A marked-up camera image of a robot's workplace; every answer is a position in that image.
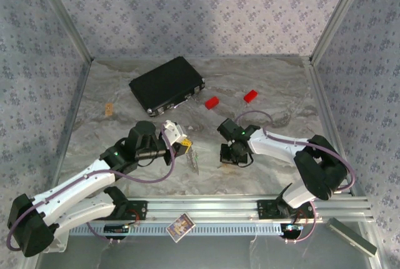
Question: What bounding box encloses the grey metal bar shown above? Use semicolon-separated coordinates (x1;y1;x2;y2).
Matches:
326;217;378;257

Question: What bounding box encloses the purple playing card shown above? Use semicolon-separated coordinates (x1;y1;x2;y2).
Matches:
166;213;196;244

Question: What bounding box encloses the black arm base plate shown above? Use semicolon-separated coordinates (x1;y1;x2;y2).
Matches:
123;199;148;221
256;199;313;220

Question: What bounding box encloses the aluminium mounting rail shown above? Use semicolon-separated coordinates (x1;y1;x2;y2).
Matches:
36;196;375;223

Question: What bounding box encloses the aluminium frame post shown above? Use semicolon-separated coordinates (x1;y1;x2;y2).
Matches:
31;0;94;63
309;0;371;66

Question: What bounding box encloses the black case with metal latches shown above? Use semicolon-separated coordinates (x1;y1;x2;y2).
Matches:
129;56;206;117

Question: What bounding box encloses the slotted grey cable duct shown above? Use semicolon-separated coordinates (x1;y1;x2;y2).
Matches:
69;221;284;237

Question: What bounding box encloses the red toy brick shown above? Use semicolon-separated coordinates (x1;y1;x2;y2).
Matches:
243;89;259;104
204;96;221;110

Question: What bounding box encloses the clear plastic bag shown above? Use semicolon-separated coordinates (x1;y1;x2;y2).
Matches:
185;148;201;176

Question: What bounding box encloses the aluminium frame base bar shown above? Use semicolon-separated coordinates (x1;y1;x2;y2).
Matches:
300;58;358;196
46;59;95;200

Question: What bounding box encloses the small black circuit board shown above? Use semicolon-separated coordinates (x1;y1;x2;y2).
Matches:
104;223;129;235
280;223;304;235

